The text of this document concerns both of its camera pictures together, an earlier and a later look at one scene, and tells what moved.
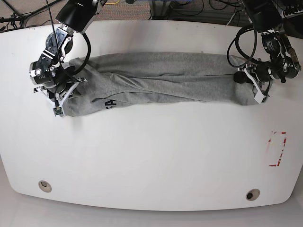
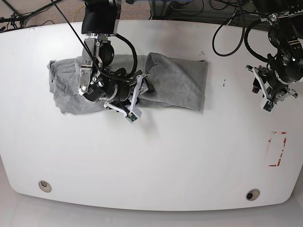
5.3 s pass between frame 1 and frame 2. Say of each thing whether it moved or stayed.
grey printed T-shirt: moved
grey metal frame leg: stayed
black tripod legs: stayed
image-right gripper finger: moved
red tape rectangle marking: stayed
